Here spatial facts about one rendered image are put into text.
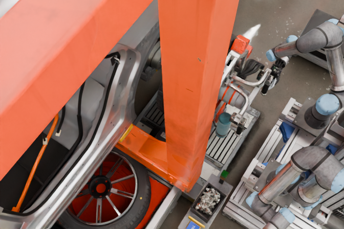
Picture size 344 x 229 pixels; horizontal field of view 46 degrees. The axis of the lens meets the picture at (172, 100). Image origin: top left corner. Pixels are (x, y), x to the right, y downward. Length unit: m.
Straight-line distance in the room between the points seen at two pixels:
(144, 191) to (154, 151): 0.33
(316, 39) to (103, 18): 1.83
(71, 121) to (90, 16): 2.07
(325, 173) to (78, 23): 1.51
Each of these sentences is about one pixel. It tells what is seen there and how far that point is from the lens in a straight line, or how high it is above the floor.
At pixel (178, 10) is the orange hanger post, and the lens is 1.04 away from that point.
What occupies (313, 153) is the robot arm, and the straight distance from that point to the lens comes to 1.91.
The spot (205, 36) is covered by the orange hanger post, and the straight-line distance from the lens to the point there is 1.05.
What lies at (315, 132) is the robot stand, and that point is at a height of 0.82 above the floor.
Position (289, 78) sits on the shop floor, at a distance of 3.75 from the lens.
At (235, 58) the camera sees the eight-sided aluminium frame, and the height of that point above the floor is 1.12.
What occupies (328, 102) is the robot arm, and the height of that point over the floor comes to 1.05.
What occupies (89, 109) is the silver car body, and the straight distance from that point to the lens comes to 2.42.
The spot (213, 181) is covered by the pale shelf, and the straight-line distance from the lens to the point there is 2.82.
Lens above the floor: 3.17
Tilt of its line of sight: 65 degrees down
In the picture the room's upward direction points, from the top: 1 degrees counter-clockwise
